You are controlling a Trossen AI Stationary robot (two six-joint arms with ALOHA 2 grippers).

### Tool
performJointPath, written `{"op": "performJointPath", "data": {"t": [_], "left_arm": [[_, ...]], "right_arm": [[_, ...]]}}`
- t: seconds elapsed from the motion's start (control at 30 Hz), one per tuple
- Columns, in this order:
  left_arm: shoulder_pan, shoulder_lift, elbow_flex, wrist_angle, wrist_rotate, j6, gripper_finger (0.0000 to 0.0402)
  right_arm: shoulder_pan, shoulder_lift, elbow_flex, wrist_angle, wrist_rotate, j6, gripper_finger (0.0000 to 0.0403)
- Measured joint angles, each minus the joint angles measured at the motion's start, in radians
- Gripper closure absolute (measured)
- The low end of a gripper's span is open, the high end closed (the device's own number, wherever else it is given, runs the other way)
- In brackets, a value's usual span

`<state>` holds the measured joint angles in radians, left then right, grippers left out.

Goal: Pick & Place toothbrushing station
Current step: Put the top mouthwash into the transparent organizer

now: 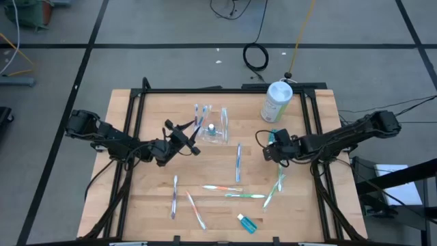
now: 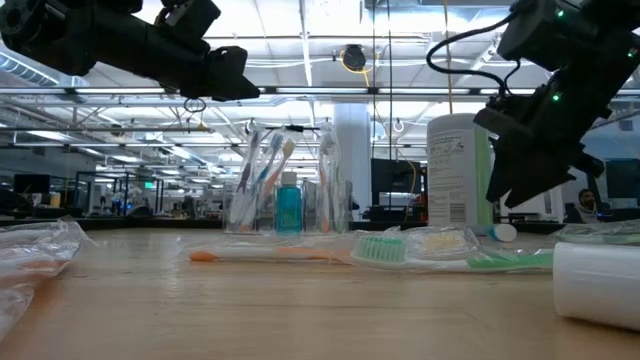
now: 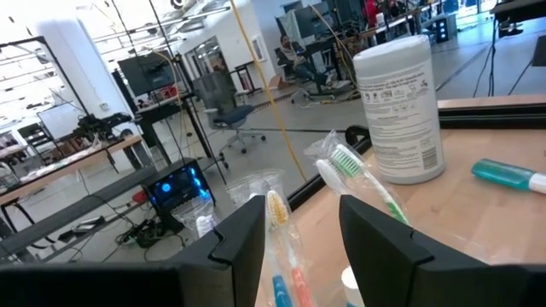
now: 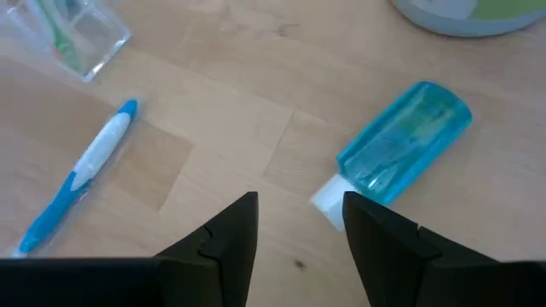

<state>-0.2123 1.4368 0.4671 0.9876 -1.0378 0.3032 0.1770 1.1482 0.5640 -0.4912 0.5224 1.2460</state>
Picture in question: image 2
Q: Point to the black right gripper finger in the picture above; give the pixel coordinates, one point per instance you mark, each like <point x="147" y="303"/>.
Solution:
<point x="540" y="175"/>
<point x="502" y="165"/>

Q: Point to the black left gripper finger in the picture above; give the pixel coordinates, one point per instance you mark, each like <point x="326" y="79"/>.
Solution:
<point x="240" y="89"/>

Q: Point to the blue toothbrush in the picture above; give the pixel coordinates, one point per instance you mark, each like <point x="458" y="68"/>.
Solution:
<point x="263" y="172"/>

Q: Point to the white cylinder tube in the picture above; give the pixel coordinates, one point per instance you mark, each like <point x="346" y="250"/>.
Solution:
<point x="595" y="285"/>

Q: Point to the clear plastic bag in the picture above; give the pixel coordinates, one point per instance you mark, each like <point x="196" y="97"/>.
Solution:
<point x="30" y="270"/>

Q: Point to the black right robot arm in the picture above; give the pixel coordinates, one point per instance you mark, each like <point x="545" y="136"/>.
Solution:
<point x="620" y="60"/>

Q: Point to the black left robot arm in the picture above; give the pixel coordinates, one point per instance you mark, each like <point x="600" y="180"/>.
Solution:
<point x="100" y="40"/>

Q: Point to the white green wipes canister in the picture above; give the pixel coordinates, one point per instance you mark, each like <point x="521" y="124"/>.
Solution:
<point x="452" y="170"/>

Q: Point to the person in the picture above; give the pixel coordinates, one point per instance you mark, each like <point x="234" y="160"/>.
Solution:
<point x="586" y="200"/>

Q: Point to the black monitor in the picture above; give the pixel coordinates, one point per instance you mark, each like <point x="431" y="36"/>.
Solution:
<point x="31" y="184"/>
<point x="622" y="177"/>
<point x="395" y="177"/>

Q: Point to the white building column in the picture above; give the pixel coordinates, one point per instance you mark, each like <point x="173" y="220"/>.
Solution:
<point x="352" y="160"/>

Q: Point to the clear acrylic organizer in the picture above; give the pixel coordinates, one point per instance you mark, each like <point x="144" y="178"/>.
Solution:
<point x="310" y="220"/>

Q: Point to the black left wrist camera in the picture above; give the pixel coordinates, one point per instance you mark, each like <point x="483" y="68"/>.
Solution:
<point x="192" y="20"/>

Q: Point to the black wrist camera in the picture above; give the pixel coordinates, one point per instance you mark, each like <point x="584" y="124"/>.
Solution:
<point x="192" y="20"/>
<point x="545" y="35"/>

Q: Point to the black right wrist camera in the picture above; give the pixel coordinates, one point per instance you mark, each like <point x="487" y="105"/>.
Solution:
<point x="545" y="35"/>

